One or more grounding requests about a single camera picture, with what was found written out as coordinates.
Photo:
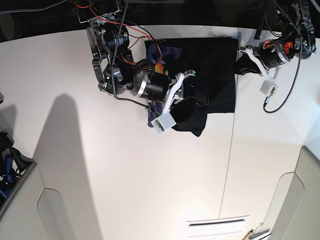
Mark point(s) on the left gripper black silver body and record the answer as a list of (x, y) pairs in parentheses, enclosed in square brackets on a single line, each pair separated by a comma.
[(271, 53)]

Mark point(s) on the right gripper black silver body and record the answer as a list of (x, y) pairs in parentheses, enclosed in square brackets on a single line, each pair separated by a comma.
[(160, 90)]

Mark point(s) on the black T-shirt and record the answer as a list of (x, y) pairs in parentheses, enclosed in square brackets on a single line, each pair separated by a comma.
[(213, 60)]

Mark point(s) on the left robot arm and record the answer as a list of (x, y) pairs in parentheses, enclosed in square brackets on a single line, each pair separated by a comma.
[(290, 22)]

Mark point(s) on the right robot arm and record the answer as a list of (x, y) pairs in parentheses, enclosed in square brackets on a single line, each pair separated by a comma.
[(117, 72)]

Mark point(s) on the blue black clamp tool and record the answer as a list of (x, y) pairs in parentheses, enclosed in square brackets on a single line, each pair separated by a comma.
[(10, 173)]

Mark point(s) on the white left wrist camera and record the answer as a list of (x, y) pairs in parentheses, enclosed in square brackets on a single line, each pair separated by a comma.
[(269, 88)]

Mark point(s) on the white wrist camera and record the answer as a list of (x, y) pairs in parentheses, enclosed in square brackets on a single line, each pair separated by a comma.
[(163, 122), (269, 88)]

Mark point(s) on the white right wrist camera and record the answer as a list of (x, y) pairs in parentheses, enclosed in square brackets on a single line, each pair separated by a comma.
[(163, 122)]

